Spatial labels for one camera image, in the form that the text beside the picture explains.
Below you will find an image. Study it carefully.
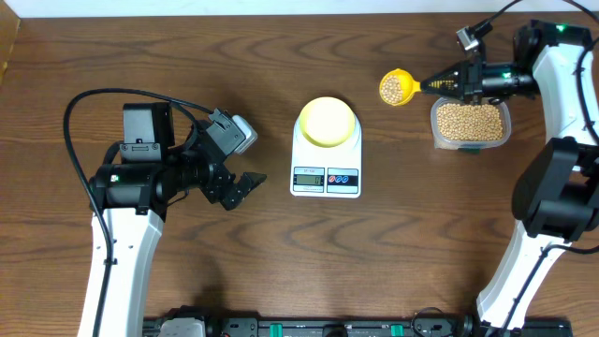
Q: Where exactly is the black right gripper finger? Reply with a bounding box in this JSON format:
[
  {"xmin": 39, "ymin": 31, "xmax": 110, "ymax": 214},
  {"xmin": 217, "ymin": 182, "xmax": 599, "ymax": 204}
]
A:
[
  {"xmin": 420, "ymin": 63, "xmax": 466, "ymax": 87},
  {"xmin": 420, "ymin": 83, "xmax": 463, "ymax": 99}
]

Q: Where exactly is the yellow measuring scoop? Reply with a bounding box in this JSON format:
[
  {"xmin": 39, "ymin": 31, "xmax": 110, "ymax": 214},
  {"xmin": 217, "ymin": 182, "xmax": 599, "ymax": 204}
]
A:
[{"xmin": 378, "ymin": 68, "xmax": 422, "ymax": 107}]

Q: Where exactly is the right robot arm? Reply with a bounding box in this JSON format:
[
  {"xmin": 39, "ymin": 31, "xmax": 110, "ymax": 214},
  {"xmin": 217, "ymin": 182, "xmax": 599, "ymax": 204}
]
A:
[{"xmin": 420, "ymin": 20, "xmax": 598, "ymax": 336}]

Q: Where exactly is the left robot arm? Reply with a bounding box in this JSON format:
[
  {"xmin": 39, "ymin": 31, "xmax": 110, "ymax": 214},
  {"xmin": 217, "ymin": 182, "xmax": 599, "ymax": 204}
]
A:
[{"xmin": 78, "ymin": 102, "xmax": 266, "ymax": 336}]

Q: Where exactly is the white digital kitchen scale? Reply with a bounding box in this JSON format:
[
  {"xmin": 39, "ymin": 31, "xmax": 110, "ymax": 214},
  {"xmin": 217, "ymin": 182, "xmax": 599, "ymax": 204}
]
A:
[{"xmin": 289, "ymin": 114, "xmax": 362, "ymax": 198}]

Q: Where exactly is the pale yellow bowl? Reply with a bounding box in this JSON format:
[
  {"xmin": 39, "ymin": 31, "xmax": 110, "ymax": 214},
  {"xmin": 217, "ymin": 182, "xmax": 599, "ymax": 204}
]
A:
[{"xmin": 299, "ymin": 96, "xmax": 356, "ymax": 148}]

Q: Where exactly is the clear plastic container of soybeans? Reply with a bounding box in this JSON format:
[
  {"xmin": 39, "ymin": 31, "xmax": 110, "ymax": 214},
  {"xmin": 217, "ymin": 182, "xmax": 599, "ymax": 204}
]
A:
[{"xmin": 431, "ymin": 98, "xmax": 512, "ymax": 151}]

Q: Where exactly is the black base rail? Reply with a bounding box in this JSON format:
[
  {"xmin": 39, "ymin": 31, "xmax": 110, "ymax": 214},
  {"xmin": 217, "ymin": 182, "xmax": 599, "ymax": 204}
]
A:
[{"xmin": 142, "ymin": 306, "xmax": 573, "ymax": 337}]

